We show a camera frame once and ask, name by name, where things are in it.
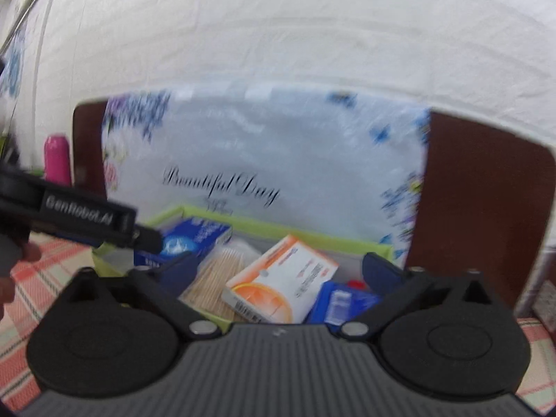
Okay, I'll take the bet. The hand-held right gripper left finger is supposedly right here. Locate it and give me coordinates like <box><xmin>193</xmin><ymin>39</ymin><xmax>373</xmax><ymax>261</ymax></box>
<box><xmin>56</xmin><ymin>252</ymin><xmax>223</xmax><ymax>342</ymax></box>

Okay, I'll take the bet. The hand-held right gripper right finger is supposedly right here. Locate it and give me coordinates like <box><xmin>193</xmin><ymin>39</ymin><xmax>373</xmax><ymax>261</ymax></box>
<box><xmin>340</xmin><ymin>252</ymin><xmax>498</xmax><ymax>340</ymax></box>

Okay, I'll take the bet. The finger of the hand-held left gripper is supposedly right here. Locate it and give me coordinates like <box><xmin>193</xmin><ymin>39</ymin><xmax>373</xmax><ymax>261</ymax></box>
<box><xmin>132</xmin><ymin>223</ymin><xmax>163</xmax><ymax>253</ymax></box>

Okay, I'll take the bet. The blue cardboard box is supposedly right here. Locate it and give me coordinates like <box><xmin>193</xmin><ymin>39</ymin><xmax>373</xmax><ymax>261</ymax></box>
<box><xmin>134</xmin><ymin>217</ymin><xmax>233</xmax><ymax>270</ymax></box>

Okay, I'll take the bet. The bag of toothpicks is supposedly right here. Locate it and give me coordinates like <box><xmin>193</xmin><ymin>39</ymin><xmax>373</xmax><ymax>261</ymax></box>
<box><xmin>180</xmin><ymin>245</ymin><xmax>263</xmax><ymax>320</ymax></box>

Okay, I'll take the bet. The blue white packet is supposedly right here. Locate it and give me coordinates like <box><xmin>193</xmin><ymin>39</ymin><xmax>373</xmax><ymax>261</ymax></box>
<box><xmin>306</xmin><ymin>281</ymin><xmax>383</xmax><ymax>324</ymax></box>

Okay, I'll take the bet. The lime green storage box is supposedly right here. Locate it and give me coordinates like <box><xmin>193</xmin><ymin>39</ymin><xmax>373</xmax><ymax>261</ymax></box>
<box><xmin>92</xmin><ymin>204</ymin><xmax>394</xmax><ymax>335</ymax></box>

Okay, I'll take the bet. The orange white medicine box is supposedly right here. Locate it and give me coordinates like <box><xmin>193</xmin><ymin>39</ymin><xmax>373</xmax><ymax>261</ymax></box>
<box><xmin>221</xmin><ymin>235</ymin><xmax>340</xmax><ymax>324</ymax></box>

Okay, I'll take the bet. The person's left hand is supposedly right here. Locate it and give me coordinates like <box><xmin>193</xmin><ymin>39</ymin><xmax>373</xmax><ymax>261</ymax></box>
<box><xmin>0</xmin><ymin>243</ymin><xmax>42</xmax><ymax>309</ymax></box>

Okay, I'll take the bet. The pink thermos bottle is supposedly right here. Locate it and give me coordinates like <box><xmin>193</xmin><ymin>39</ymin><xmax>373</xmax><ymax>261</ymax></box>
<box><xmin>43</xmin><ymin>134</ymin><xmax>72</xmax><ymax>187</ymax></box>

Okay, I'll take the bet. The brown wooden headboard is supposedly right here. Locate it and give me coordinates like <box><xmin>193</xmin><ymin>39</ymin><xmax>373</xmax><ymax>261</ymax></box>
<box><xmin>72</xmin><ymin>100</ymin><xmax>556</xmax><ymax>313</ymax></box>

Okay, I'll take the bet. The red plaid blanket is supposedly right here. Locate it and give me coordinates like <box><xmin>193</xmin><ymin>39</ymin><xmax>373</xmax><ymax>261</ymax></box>
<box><xmin>0</xmin><ymin>230</ymin><xmax>556</xmax><ymax>413</ymax></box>

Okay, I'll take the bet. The floral plastic bag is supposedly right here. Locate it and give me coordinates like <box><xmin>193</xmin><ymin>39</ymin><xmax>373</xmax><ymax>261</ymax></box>
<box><xmin>101</xmin><ymin>87</ymin><xmax>432</xmax><ymax>270</ymax></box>

